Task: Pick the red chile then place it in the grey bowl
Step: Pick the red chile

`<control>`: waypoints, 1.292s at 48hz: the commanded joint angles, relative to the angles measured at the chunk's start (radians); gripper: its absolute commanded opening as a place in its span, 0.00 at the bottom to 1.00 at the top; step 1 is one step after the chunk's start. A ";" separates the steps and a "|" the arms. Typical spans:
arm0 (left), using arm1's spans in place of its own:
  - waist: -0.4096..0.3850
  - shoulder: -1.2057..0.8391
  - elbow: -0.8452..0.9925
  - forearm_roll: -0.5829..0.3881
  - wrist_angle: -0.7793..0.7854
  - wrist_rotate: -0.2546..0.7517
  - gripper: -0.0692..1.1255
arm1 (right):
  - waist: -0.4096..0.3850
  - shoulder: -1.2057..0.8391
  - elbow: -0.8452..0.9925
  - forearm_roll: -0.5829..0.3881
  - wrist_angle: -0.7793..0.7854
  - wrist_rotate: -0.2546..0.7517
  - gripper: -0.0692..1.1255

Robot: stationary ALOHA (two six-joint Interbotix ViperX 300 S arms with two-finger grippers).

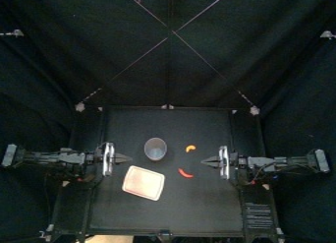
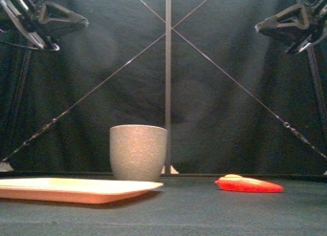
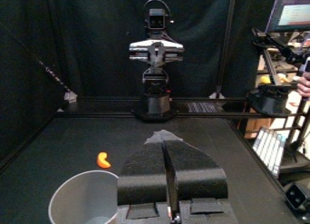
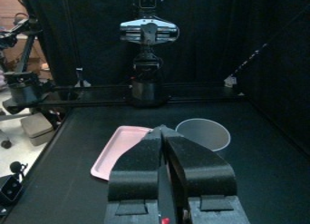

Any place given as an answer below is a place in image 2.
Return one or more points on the grey speckled bowl cup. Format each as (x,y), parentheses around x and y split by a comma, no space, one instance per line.
(138,152)

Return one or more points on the red toy chile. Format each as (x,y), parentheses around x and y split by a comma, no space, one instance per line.
(249,185)

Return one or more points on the black cloth backdrop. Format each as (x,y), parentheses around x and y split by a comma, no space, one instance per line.
(222,118)

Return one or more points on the pink rectangular plastic tray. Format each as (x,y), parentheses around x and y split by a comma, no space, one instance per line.
(73,189)

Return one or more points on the dark vertical frame post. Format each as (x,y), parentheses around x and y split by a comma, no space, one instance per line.
(21,96)
(317,83)

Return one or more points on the grey vertical frame post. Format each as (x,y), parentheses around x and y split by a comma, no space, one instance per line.
(169,87)

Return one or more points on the white post foot bracket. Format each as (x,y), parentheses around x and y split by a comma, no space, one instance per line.
(170,170)
(6,167)

